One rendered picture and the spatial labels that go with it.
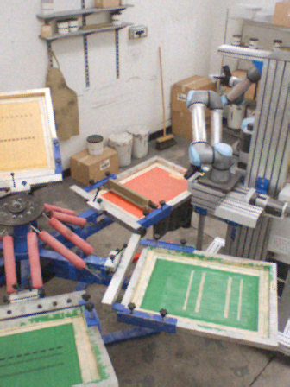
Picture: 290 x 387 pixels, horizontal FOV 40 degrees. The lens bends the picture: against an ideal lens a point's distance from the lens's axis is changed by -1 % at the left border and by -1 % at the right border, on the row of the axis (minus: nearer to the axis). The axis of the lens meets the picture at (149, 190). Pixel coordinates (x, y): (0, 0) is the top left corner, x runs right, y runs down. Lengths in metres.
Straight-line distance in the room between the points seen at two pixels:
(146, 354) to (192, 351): 0.34
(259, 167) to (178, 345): 1.47
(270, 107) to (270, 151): 0.28
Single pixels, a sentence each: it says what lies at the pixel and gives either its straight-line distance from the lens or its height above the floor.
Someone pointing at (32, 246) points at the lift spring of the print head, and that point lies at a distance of 2.17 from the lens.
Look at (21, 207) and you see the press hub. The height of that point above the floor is 1.32.
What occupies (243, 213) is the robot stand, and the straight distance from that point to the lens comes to 2.50.
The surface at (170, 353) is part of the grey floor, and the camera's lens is 3.16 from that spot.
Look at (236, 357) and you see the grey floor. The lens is 3.21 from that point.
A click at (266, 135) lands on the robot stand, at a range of 2.56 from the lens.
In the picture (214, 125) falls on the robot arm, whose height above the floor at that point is 1.53.
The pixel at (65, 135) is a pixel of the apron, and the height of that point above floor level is 0.60.
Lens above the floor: 2.58
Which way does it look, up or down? 32 degrees down
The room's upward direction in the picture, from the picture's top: 1 degrees clockwise
